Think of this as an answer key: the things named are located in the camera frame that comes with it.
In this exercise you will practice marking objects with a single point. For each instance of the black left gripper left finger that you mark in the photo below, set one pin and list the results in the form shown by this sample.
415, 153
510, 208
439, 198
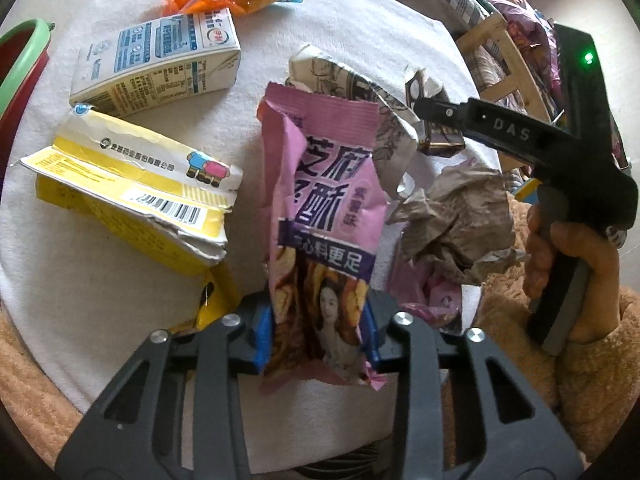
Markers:
239, 343

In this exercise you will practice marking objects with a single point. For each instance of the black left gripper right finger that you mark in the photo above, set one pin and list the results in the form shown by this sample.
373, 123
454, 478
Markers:
396, 342

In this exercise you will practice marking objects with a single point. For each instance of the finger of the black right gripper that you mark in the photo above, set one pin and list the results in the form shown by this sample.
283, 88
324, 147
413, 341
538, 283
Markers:
519, 136

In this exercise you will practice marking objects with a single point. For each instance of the pink snack bag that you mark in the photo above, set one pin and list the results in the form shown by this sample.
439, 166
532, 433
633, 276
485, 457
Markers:
324, 217

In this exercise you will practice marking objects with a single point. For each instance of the person right hand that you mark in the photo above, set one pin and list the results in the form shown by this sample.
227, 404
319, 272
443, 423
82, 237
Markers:
600, 313

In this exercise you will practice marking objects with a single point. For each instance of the small pink wrapper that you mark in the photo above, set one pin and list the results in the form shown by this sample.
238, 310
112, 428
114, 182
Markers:
423, 291

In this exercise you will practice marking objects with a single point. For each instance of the brown small carton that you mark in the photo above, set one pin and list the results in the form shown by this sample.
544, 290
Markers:
428, 99

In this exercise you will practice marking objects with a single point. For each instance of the crumpled brown paper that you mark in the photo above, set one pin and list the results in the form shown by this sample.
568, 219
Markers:
462, 225

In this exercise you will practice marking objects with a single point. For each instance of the yellow white torn box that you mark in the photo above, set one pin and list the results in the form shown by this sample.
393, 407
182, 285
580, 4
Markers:
165, 199

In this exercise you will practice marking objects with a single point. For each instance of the white towel cloth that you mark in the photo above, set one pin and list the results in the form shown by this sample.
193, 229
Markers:
82, 299

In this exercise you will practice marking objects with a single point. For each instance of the orange fuzzy sleeve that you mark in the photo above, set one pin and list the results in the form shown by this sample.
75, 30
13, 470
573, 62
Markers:
593, 384

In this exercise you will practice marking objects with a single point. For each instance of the white blue milk carton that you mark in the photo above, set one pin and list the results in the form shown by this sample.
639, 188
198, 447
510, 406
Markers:
157, 62

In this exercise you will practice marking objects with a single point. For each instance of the red bin green rim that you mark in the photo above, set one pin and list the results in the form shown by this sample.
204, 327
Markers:
24, 55

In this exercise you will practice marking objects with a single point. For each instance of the wooden chair frame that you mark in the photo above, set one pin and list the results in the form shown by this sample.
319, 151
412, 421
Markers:
499, 71

